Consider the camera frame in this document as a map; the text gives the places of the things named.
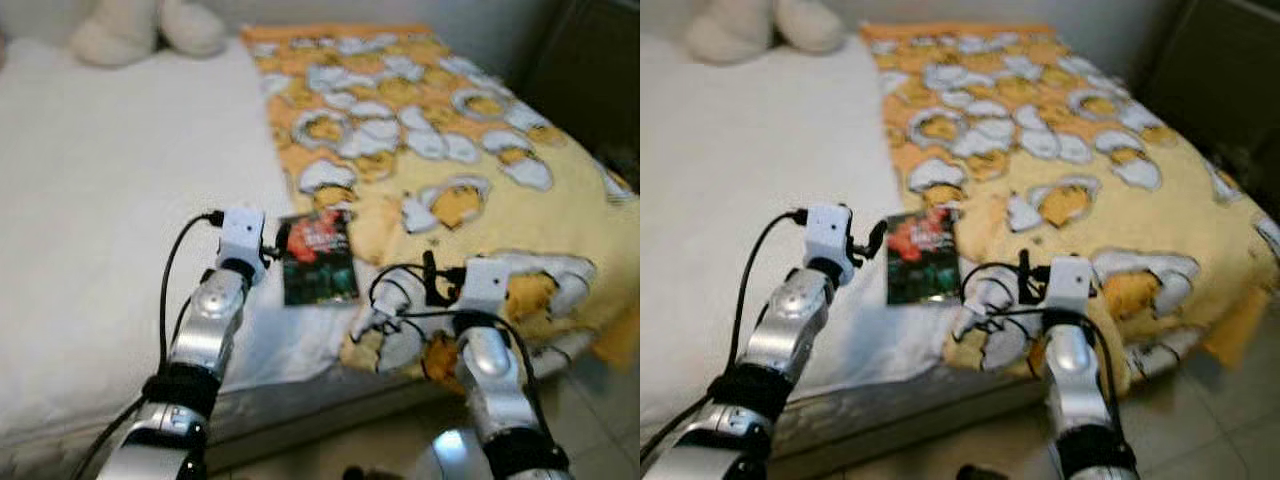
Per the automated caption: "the dark book with red print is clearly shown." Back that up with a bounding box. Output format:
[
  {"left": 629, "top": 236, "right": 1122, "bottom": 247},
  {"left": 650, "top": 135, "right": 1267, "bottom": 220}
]
[
  {"left": 278, "top": 210, "right": 359, "bottom": 306},
  {"left": 885, "top": 207, "right": 963, "bottom": 304}
]

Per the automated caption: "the cream plush toy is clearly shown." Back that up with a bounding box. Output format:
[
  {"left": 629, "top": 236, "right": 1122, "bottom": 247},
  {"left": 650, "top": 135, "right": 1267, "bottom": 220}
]
[
  {"left": 685, "top": 0, "right": 846, "bottom": 63},
  {"left": 68, "top": 0, "right": 229, "bottom": 67}
]

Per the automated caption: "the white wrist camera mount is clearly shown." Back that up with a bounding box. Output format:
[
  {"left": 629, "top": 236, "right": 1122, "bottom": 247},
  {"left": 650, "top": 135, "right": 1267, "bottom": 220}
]
[
  {"left": 218, "top": 207, "right": 266, "bottom": 266},
  {"left": 803, "top": 205, "right": 853, "bottom": 266},
  {"left": 1042, "top": 257, "right": 1091, "bottom": 316},
  {"left": 460, "top": 258, "right": 509, "bottom": 319}
]

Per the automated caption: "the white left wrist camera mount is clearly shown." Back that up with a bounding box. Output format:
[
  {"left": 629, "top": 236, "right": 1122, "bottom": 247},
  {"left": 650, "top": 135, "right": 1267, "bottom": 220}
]
[
  {"left": 803, "top": 205, "right": 853, "bottom": 266},
  {"left": 218, "top": 207, "right": 266, "bottom": 266}
]

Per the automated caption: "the dark cabinet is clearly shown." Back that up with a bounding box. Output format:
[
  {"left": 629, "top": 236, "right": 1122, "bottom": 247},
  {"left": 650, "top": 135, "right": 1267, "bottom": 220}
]
[
  {"left": 1140, "top": 0, "right": 1280, "bottom": 216},
  {"left": 515, "top": 0, "right": 641, "bottom": 191}
]

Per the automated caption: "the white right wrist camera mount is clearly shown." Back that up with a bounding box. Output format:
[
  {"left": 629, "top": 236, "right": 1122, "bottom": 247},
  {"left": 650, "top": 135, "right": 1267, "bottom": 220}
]
[
  {"left": 460, "top": 258, "right": 509, "bottom": 319},
  {"left": 1042, "top": 257, "right": 1091, "bottom": 316}
]

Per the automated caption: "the white quilted bed sheet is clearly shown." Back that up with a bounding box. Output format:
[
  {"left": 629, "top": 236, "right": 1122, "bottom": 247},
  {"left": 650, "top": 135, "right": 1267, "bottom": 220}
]
[
  {"left": 640, "top": 35, "right": 976, "bottom": 431},
  {"left": 0, "top": 38, "right": 371, "bottom": 441}
]

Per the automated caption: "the yellow egg cartoon quilt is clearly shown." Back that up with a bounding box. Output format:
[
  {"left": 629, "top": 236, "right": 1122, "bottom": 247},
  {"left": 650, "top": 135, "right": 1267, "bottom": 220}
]
[
  {"left": 860, "top": 22, "right": 1280, "bottom": 386},
  {"left": 240, "top": 25, "right": 641, "bottom": 381}
]

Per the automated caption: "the grey mattress side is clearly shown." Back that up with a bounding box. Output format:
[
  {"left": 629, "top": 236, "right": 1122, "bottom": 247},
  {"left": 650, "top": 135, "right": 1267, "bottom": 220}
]
[{"left": 640, "top": 345, "right": 1201, "bottom": 471}]

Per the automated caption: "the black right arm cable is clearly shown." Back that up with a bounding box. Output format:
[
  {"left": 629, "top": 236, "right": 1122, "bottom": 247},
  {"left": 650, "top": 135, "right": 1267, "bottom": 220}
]
[
  {"left": 958, "top": 262, "right": 1121, "bottom": 401},
  {"left": 368, "top": 262, "right": 546, "bottom": 401}
]

